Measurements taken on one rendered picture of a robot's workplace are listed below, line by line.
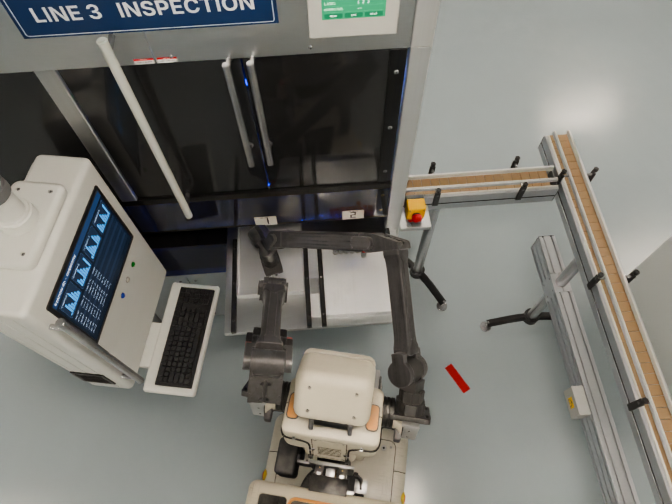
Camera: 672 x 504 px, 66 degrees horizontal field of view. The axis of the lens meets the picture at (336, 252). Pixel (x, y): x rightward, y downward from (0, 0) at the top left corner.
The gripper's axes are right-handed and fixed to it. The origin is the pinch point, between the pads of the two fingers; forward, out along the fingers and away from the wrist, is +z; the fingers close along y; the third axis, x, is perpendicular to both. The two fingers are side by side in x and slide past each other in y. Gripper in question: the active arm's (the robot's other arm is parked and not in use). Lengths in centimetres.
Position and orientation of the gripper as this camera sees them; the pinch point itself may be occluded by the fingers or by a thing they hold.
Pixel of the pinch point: (273, 270)
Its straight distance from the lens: 196.8
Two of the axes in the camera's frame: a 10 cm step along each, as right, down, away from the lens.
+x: -9.5, 2.8, -1.3
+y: -3.1, -8.7, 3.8
